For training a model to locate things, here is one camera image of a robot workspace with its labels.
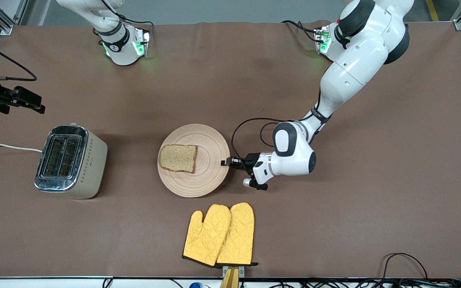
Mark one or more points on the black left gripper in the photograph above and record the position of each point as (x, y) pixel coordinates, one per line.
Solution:
(249, 160)

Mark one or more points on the round wooden plate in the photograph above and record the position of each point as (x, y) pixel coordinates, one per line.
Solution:
(206, 176)

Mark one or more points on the slice of brown bread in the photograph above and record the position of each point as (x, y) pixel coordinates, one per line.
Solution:
(178, 158)

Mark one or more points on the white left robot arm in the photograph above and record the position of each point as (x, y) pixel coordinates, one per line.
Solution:
(354, 68)

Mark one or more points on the beige chrome two-slot toaster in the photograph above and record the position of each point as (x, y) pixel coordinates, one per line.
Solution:
(90, 168)

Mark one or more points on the yellow quilted oven mitt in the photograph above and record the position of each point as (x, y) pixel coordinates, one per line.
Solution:
(204, 240)
(240, 236)

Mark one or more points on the brown table cover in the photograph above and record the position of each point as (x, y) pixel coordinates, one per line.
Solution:
(230, 80)

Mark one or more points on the small blue object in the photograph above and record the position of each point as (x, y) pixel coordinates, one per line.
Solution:
(195, 285)

